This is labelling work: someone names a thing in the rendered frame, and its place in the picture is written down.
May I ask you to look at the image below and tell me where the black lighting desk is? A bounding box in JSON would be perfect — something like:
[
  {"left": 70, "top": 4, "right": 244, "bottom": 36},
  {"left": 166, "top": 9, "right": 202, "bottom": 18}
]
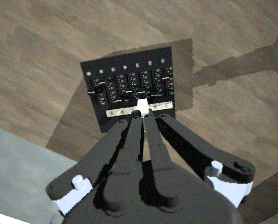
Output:
[{"left": 80, "top": 46, "right": 176, "bottom": 133}]

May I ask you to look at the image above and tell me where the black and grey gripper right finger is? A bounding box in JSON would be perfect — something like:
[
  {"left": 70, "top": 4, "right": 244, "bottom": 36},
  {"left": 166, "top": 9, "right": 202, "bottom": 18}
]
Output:
[{"left": 142, "top": 99, "right": 256, "bottom": 208}]

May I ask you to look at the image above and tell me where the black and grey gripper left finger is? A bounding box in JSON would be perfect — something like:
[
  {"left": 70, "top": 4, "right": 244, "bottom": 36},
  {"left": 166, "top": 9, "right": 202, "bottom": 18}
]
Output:
[{"left": 45, "top": 99, "right": 145, "bottom": 217}]

